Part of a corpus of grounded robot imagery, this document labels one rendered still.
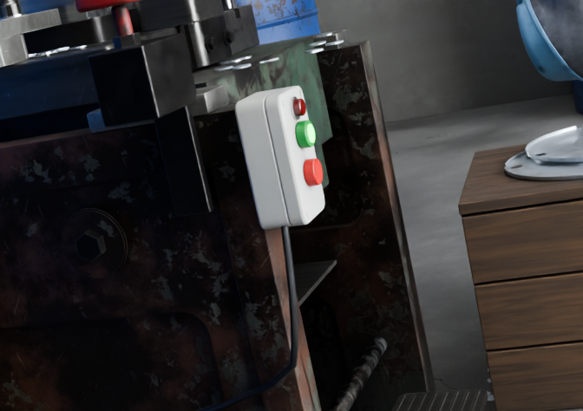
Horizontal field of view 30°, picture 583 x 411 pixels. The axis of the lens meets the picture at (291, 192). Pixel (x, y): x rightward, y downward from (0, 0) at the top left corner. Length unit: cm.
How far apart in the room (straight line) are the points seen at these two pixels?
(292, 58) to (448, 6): 324
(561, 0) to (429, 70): 349
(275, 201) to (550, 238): 67
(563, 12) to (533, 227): 51
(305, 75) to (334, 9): 330
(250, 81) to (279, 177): 24
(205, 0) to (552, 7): 42
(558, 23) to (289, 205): 37
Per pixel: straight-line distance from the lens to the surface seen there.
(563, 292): 170
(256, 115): 108
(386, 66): 476
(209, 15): 138
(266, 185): 109
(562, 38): 124
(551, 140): 196
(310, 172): 110
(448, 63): 470
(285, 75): 142
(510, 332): 172
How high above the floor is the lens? 75
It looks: 12 degrees down
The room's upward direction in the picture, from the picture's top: 12 degrees counter-clockwise
